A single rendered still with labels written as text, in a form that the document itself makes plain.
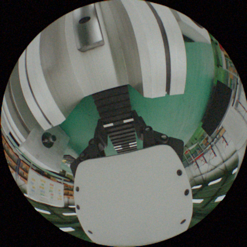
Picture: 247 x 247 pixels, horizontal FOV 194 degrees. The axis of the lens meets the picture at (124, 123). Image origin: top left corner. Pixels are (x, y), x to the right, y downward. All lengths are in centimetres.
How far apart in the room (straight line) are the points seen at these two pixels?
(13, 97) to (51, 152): 13
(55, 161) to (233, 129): 58
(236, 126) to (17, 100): 61
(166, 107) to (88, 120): 17
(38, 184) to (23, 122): 290
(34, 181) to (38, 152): 283
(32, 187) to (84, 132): 290
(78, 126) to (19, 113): 13
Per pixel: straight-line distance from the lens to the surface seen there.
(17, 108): 17
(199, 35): 15
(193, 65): 21
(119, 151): 18
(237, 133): 45
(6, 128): 40
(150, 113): 15
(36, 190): 305
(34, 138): 16
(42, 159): 16
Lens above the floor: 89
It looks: 49 degrees down
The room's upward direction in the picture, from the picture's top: 167 degrees clockwise
